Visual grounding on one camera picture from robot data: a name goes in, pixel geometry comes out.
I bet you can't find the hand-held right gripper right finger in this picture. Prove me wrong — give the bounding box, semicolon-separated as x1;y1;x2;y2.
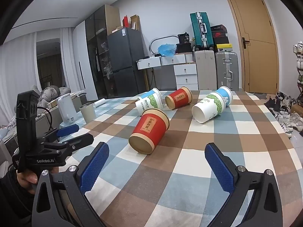
205;142;283;227

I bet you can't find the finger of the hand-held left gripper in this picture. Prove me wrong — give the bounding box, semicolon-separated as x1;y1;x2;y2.
57;133;94;152
45;124;80;143

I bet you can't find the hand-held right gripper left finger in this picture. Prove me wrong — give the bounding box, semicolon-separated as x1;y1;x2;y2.
32;142;110;227

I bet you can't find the large red paper cup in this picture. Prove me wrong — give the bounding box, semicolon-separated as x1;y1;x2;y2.
128;108;170;155

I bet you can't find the person's left forearm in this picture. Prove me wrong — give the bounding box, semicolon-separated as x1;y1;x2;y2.
0;170;36;227

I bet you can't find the white green paper cup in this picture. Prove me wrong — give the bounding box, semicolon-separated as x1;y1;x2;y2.
191;91;227;124
135;92;164;116

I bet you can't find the blue white paper cup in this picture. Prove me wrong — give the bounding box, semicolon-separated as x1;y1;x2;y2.
137;87;162;100
216;86;234;107

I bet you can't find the small red paper cup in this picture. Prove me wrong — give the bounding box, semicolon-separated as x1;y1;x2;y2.
165;86;193;110

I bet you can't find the person's left hand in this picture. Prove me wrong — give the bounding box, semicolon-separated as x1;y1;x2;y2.
17;167;59;195

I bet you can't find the white electric kettle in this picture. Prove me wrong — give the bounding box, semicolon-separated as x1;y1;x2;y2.
57;93;79;124

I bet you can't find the grey green cylindrical container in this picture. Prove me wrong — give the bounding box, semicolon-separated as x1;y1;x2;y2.
79;102;96;125

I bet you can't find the checkered tablecloth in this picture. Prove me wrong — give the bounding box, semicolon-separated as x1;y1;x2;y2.
60;89;303;227

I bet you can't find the grey jacket pile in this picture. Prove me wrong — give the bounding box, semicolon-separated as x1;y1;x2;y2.
37;85;72;110

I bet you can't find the white paper roll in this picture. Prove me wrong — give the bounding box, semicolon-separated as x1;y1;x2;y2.
93;98;108;108

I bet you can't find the white curtain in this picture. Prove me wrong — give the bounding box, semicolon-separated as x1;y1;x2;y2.
0;27;77;129

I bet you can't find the white wardrobe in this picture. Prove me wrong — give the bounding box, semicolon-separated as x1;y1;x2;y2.
72;20;99;102

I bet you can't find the pile of shoes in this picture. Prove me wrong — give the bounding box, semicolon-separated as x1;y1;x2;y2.
263;91;303;138

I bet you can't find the dark grey refrigerator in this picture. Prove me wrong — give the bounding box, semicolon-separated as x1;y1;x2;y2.
106;27;146;100

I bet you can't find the dark glass cabinet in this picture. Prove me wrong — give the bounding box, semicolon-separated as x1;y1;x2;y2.
85;4;122;100

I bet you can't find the white drawer cabinet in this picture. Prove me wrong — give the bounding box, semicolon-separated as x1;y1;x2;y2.
173;64;199;91

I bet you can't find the silver suitcase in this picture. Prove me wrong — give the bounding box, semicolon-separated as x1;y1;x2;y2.
215;51;239;92

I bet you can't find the beige suitcase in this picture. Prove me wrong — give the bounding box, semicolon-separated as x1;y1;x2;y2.
194;50;217;92

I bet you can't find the white desk with drawers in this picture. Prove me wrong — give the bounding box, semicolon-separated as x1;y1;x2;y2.
136;53;197;71

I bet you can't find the blue plastic bag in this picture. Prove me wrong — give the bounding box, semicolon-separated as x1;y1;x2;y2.
158;43;177;57

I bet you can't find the open cardboard box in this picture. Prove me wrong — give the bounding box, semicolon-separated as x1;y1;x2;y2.
130;14;141;31

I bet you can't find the wooden door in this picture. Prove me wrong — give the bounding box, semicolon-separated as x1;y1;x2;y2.
223;0;279;94

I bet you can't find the black bag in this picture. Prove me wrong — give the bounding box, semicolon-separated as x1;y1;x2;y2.
176;33;193;54

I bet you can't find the shoe rack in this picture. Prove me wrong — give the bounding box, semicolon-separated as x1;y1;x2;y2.
292;41;303;95

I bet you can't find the red black shoe box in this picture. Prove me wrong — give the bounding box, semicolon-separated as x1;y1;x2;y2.
211;31;229;39

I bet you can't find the teal suitcase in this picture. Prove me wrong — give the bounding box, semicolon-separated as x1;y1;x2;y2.
190;12;215;49

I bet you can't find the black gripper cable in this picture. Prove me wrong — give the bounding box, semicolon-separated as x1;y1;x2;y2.
35;107;53;133

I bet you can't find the oval metal frame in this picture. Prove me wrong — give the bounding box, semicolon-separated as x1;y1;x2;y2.
149;35;181;55

